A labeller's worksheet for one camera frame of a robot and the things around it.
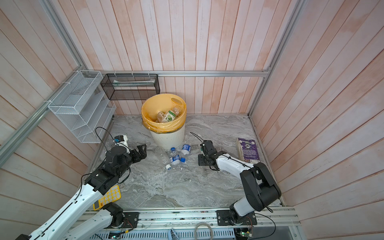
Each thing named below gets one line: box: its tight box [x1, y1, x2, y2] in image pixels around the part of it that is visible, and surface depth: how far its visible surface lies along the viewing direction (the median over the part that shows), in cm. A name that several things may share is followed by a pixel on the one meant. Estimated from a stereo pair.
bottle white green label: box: [164, 110, 177, 122], surface depth 89 cm
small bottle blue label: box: [181, 144, 192, 154], surface depth 97 cm
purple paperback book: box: [236, 137, 260, 162], surface depth 100 cm
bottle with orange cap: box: [172, 106, 182, 117], surface depth 95 cm
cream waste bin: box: [150, 123, 186, 150], surface depth 92 cm
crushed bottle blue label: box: [165, 147, 181, 166], surface depth 94 cm
